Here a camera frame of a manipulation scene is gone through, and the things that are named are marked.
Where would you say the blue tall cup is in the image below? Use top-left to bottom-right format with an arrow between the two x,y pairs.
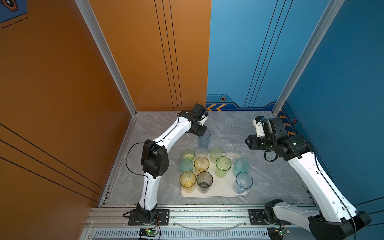
198,129 -> 211,149
234,172 -> 254,194

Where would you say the clear dimpled small cup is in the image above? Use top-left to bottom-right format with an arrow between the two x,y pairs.
195,148 -> 208,158

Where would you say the small green cup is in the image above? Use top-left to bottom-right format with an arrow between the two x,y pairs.
209,147 -> 223,165
183,150 -> 195,161

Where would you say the teal tall cup front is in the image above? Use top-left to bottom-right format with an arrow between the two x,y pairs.
233,158 -> 250,177

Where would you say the teal tall cup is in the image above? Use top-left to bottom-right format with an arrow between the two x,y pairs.
179,159 -> 194,173
233,158 -> 250,177

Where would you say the clear faceted small cup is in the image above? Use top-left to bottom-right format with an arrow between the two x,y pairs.
225,151 -> 240,161

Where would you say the amber tall cup back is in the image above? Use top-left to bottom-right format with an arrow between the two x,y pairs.
194,157 -> 210,175

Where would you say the teal tall cup back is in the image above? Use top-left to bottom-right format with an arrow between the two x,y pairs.
179,159 -> 194,173

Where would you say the green tall cup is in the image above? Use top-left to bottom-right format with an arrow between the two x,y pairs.
215,156 -> 232,178

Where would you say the yellow tall cup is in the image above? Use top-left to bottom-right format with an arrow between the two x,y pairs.
180,171 -> 196,193

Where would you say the grey smoky tall cup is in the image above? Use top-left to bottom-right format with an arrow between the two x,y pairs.
197,171 -> 214,194

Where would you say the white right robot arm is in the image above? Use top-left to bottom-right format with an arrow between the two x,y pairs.
245,116 -> 372,240

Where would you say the white rectangular tray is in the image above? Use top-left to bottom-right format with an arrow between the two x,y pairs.
180,156 -> 249,199

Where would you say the right green circuit board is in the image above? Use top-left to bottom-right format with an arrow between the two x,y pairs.
267,228 -> 291,240

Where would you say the green circuit board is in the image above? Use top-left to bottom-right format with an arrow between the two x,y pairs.
267,228 -> 291,240
138,228 -> 160,240

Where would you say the left green circuit board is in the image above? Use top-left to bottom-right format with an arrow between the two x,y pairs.
138,228 -> 160,240

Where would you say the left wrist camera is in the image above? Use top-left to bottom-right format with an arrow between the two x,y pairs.
199,115 -> 208,126

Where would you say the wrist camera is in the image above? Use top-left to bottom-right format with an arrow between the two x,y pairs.
253,116 -> 265,137
199,115 -> 208,126

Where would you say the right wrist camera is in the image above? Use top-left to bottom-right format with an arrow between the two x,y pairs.
253,116 -> 265,137

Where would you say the clear tube on rail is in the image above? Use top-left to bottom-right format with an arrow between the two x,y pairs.
170,221 -> 247,232

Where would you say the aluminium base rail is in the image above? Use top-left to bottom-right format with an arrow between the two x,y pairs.
79,203 -> 344,240

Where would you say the right aluminium corner post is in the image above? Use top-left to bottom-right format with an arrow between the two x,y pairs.
272,0 -> 345,117

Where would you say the aluminium corner post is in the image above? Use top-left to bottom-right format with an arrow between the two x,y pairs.
74,0 -> 138,117
272,0 -> 345,117

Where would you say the left aluminium corner post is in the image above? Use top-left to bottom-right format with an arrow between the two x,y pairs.
74,0 -> 138,117

